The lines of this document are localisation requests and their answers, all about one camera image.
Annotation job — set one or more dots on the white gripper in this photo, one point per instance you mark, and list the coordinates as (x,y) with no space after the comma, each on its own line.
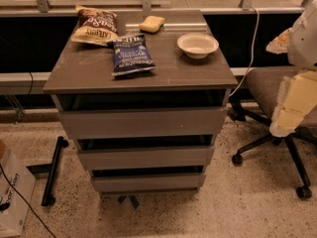
(304,43)

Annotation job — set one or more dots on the metal window railing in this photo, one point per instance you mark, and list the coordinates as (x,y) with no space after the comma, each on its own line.
(145,0)

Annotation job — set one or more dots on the white cardboard box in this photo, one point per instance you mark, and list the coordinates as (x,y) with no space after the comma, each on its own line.
(16,189)

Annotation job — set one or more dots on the grey bottom drawer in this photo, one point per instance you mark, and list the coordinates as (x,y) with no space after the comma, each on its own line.
(148,183)

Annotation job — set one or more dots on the grey drawer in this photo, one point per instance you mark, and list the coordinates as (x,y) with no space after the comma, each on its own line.
(148,183)
(142,123)
(146,158)

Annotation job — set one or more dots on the grey office chair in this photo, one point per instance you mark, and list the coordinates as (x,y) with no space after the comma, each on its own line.
(263,84)

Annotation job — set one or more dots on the white bowl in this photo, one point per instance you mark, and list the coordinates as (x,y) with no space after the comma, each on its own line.
(197,46)

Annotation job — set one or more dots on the black bar on floor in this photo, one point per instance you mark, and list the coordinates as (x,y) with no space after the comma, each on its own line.
(48,198)

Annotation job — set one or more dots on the brown chip bag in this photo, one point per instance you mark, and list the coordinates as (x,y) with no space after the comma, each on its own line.
(95,26)

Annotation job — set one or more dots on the yellow sponge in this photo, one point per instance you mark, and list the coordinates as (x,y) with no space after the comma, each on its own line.
(151,24)

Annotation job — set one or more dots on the blue vinegar chip bag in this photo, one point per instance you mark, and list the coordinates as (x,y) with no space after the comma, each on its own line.
(130,55)

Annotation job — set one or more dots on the grey drawer cabinet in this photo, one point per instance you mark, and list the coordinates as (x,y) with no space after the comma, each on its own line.
(82,80)

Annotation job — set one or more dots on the grey top drawer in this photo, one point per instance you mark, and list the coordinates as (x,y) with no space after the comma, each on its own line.
(142,123)

